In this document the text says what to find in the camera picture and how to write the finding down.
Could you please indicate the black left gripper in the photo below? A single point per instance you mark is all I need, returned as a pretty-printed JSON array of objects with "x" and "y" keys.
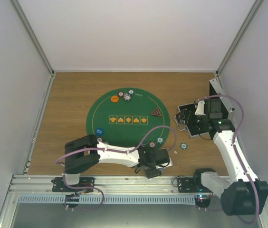
[{"x": 150, "y": 174}]

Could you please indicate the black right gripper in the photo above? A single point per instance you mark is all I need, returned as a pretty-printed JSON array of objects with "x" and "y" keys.
[{"x": 183, "y": 113}]

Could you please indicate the red poker chip stack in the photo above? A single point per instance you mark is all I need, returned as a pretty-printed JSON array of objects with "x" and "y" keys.
[{"x": 152, "y": 144}]

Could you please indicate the green poker chip stack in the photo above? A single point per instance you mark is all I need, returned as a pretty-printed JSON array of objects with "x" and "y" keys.
[{"x": 184, "y": 146}]

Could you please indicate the black red all-in triangle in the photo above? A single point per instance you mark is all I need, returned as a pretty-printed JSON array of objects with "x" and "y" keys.
[{"x": 156, "y": 112}]

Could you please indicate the blue small blind button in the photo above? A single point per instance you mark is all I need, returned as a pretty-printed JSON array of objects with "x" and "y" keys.
[{"x": 99, "y": 131}]

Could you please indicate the orange big blind button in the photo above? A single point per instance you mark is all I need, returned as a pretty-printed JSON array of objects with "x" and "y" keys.
[{"x": 114, "y": 98}]

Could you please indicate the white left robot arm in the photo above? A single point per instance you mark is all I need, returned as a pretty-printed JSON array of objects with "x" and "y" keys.
[{"x": 84, "y": 153}]

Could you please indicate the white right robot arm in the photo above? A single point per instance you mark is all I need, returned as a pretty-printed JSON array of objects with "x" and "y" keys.
[{"x": 243, "y": 193}]

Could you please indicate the aluminium poker case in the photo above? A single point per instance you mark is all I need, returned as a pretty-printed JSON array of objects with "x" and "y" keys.
[{"x": 215, "y": 90}]

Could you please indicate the round green poker mat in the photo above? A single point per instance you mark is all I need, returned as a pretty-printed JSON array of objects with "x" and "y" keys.
[{"x": 126, "y": 123}]

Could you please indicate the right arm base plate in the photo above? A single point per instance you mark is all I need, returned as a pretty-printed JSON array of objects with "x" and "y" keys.
[{"x": 187, "y": 185}]

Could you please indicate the grey slotted cable duct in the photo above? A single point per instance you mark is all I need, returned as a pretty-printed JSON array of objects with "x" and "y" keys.
[{"x": 109, "y": 199}]

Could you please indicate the aluminium frame rail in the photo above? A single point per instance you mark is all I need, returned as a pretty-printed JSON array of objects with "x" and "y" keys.
[{"x": 124, "y": 185}]

